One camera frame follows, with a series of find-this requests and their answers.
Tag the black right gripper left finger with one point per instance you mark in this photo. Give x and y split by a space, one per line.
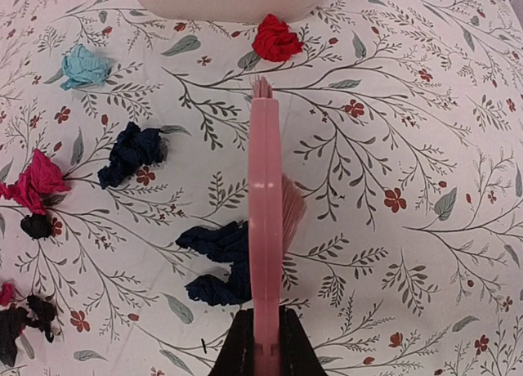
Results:
236 357

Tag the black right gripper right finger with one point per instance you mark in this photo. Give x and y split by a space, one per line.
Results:
297 356

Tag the navy paper scrap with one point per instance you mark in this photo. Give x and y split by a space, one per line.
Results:
134 148
228 283

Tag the pink hand brush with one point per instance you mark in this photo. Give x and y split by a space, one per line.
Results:
265 226

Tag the black paper scrap front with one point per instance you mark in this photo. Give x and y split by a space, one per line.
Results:
39 314

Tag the small black paper scrap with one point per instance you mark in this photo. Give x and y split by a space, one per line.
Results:
36 226

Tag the magenta paper scrap front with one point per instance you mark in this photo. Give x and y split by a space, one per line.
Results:
7 293

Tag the magenta paper scrap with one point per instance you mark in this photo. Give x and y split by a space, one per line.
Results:
42 177
7 293

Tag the floral tablecloth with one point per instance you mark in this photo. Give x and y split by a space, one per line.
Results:
401 124

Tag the red paper scrap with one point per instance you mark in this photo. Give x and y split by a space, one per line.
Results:
274 40

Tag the light blue paper scrap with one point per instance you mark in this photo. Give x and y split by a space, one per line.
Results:
83 67

